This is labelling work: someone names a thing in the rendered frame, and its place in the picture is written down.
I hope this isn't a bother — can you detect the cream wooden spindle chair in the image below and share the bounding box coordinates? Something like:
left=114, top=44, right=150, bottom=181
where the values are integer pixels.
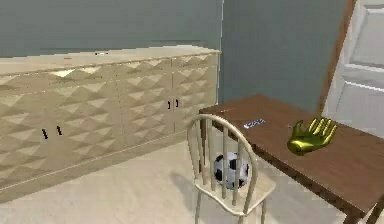
left=186, top=113, right=277, bottom=224

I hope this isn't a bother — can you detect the black and white soccer ball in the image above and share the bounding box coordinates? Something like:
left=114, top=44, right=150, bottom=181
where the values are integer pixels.
left=213, top=151, right=250, bottom=191

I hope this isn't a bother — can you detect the beige patterned sideboard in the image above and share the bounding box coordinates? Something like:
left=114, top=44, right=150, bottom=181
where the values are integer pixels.
left=0, top=45, right=222, bottom=204

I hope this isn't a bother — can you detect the golden hand statue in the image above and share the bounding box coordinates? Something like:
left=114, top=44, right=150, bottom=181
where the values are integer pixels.
left=286, top=117, right=338, bottom=157

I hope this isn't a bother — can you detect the brown wooden table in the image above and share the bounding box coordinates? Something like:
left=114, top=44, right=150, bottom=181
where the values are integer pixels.
left=198, top=93, right=384, bottom=224

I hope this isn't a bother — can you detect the white panelled room door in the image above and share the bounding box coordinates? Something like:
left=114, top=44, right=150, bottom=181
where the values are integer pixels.
left=322, top=0, right=384, bottom=139

